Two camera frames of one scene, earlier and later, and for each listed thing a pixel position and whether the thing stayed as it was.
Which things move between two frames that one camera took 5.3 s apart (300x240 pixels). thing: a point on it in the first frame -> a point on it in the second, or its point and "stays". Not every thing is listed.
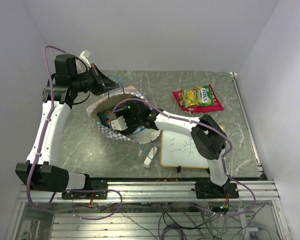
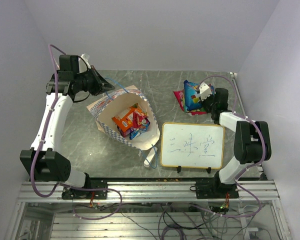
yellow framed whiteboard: [180, 150] stays
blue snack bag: [105, 116] -> [191, 97]
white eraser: [148, 160] stays
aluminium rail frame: [151, 210] stays
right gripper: [125, 114] -> [210, 97]
